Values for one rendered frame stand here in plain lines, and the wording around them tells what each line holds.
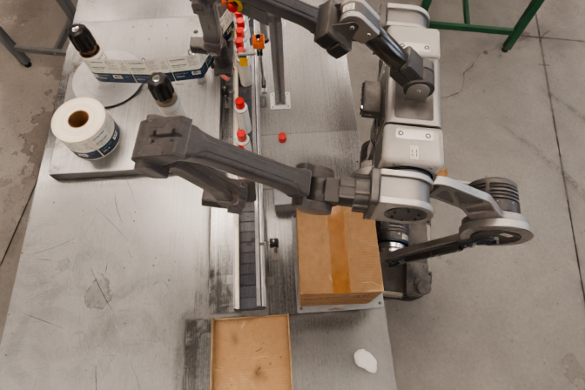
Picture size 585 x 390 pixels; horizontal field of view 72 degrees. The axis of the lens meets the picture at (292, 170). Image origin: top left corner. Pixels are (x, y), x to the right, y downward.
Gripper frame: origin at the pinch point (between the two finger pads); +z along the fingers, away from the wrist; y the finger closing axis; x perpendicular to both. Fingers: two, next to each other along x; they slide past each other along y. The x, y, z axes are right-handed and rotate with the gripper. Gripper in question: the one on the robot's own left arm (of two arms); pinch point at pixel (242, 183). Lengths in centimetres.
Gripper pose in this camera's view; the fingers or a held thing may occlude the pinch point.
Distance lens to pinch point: 136.0
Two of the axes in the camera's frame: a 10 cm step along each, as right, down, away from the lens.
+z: -0.2, -2.7, 9.6
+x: 0.5, 9.6, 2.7
